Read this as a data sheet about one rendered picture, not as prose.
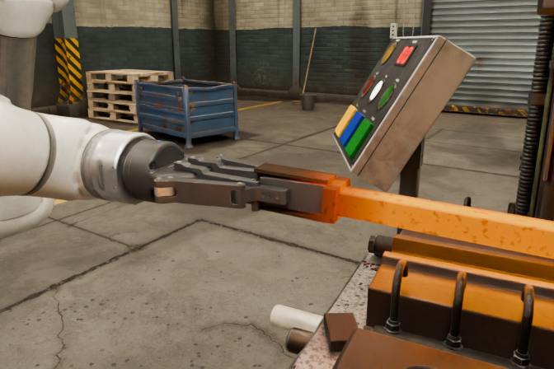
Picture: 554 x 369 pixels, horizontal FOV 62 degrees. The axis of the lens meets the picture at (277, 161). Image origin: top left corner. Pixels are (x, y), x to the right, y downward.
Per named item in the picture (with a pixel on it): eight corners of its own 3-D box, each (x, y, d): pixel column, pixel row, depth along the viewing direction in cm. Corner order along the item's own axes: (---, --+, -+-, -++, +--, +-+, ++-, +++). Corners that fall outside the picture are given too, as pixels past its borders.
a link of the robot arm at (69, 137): (132, 207, 63) (49, 205, 51) (54, 192, 70) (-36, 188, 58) (143, 129, 64) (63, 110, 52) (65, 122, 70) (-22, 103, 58)
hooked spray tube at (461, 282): (443, 357, 34) (452, 285, 33) (450, 328, 38) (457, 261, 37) (458, 361, 34) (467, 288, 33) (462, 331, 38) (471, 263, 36)
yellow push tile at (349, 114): (337, 136, 105) (355, 108, 104) (334, 130, 113) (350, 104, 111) (344, 140, 106) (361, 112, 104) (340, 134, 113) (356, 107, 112)
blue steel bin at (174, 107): (135, 134, 613) (131, 80, 595) (186, 126, 667) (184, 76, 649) (187, 148, 531) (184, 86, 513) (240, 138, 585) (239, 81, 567)
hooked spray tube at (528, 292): (511, 376, 33) (522, 300, 31) (510, 343, 36) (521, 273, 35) (527, 380, 32) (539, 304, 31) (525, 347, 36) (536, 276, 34)
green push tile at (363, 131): (349, 158, 86) (370, 124, 85) (344, 148, 93) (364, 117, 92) (357, 162, 87) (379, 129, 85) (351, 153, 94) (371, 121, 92)
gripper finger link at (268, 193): (246, 181, 48) (231, 189, 46) (289, 188, 46) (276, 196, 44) (246, 195, 49) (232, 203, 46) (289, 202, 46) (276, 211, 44)
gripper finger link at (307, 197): (263, 175, 48) (260, 177, 47) (326, 184, 45) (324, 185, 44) (264, 202, 49) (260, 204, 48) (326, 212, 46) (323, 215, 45)
